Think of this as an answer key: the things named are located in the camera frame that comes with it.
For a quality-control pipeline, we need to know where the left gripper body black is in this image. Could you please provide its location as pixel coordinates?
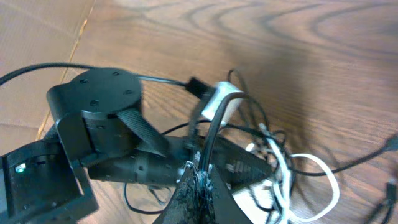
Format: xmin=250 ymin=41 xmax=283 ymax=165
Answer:
xmin=46 ymin=67 xmax=274 ymax=187

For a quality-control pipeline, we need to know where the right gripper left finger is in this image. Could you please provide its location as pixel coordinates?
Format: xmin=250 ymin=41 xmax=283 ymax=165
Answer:
xmin=153 ymin=161 xmax=198 ymax=224

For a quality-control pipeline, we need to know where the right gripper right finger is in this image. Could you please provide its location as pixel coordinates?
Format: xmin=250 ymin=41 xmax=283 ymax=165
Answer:
xmin=210 ymin=166 xmax=252 ymax=224

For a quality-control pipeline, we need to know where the thick black usb cable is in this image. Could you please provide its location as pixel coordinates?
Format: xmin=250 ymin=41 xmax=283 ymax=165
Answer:
xmin=198 ymin=91 xmax=248 ymax=175

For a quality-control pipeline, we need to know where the white usb cable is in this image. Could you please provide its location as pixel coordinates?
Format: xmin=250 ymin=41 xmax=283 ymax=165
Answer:
xmin=245 ymin=123 xmax=341 ymax=224

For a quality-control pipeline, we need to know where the thin black usb cable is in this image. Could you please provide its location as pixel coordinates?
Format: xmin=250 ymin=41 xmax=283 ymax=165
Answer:
xmin=123 ymin=68 xmax=398 ymax=224

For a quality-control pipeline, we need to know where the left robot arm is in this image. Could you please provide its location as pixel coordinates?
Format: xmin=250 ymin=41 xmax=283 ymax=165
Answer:
xmin=1 ymin=66 xmax=272 ymax=223

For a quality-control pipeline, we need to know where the cardboard panel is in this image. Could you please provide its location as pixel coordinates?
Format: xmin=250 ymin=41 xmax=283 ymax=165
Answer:
xmin=1 ymin=0 xmax=95 ymax=154

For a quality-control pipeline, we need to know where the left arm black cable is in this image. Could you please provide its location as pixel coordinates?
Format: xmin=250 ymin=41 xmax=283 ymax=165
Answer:
xmin=0 ymin=62 xmax=215 ymax=99

